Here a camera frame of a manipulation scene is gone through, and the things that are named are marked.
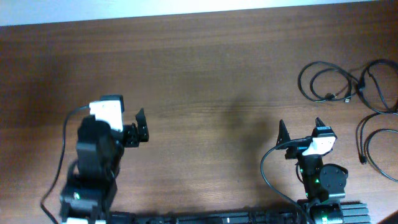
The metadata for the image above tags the right camera black cable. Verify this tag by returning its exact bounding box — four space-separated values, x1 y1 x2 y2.
259 138 312 224

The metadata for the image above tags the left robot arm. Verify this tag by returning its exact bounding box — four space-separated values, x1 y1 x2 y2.
60 109 149 223

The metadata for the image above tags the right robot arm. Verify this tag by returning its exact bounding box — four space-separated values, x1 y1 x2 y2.
277 118 348 223

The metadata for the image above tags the black usb cable long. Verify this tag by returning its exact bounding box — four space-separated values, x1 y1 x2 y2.
357 58 397 114

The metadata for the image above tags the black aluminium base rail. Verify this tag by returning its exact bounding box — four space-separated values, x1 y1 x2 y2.
106 203 371 224

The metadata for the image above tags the black usb cable short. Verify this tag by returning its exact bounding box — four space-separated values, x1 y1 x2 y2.
297 61 356 103

